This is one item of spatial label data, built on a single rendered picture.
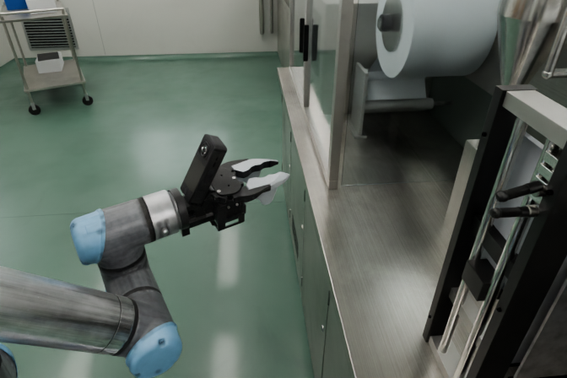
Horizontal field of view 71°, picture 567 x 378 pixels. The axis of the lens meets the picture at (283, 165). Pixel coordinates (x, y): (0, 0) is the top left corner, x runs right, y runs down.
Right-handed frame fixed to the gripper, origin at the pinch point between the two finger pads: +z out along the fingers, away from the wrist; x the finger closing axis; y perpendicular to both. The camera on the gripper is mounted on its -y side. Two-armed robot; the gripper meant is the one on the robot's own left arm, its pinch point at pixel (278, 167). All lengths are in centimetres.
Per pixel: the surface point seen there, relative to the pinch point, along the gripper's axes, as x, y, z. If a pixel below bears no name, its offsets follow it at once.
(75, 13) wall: -525, 135, 22
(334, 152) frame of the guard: -22.9, 23.4, 35.2
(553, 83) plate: 6, -4, 80
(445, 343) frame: 34.7, 23.9, 18.0
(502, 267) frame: 36.2, -2.7, 15.1
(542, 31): 11, -23, 49
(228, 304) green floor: -55, 132, 14
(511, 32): 7, -22, 47
